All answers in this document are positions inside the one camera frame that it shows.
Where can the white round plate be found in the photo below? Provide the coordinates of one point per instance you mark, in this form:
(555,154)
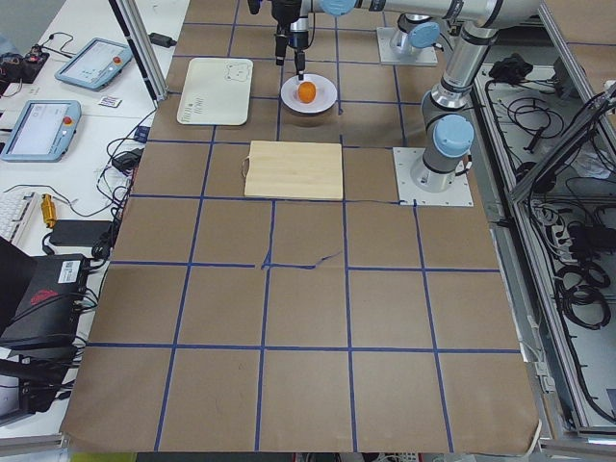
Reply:
(325,99)

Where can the upper teach pendant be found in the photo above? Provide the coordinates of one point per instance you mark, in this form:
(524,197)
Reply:
(96,65)

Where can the orange fruit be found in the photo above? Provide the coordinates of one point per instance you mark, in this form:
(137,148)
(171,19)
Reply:
(306,92)

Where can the bamboo cutting board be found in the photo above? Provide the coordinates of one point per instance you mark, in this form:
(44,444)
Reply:
(296,170)

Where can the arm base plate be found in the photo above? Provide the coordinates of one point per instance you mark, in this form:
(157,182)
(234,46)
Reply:
(425,57)
(419,186)

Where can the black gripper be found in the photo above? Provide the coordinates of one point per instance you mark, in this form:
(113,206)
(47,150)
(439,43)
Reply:
(296,39)

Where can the yellow metal tool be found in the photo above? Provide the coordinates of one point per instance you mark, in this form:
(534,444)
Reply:
(48,210)

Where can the black flat power brick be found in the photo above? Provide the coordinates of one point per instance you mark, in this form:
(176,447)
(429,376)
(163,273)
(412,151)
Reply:
(71,232)

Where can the lower teach pendant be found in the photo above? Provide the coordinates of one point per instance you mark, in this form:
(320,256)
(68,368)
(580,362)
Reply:
(43,131)

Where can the small printed card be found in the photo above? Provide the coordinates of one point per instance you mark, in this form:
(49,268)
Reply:
(110,102)

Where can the teach pendant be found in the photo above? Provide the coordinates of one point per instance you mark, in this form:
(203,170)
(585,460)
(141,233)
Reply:
(96,65)
(43,131)

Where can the cream bear tray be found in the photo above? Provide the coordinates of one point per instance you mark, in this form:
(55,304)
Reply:
(216,92)

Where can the aluminium frame post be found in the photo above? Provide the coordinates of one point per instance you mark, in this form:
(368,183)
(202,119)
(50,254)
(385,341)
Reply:
(128,17)

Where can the black laptop computer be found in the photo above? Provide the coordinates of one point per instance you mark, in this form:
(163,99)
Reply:
(41,300)

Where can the white keyboard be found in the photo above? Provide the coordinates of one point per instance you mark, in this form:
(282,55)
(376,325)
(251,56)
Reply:
(17,209)

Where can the black power adapter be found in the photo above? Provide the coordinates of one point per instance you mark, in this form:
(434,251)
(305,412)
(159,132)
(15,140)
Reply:
(162,40)

